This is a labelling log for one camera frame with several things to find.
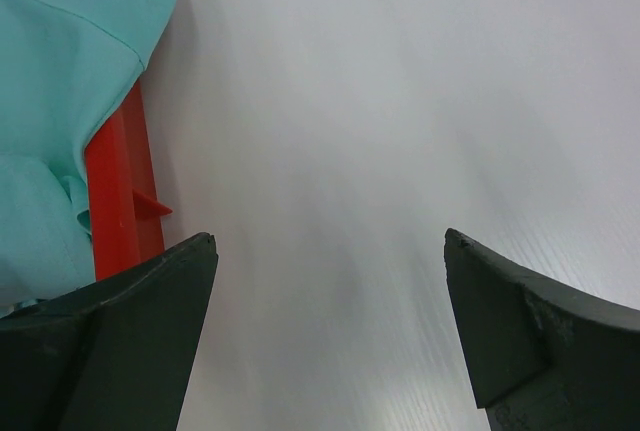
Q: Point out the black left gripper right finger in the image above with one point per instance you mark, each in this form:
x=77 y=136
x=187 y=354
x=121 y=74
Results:
x=540 y=354

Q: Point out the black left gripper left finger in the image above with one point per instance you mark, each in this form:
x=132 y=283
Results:
x=114 y=355

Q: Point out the teal t-shirt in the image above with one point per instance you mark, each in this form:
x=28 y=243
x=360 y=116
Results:
x=66 y=66

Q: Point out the red plastic bin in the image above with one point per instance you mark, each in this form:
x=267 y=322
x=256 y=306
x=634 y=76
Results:
x=125 y=213

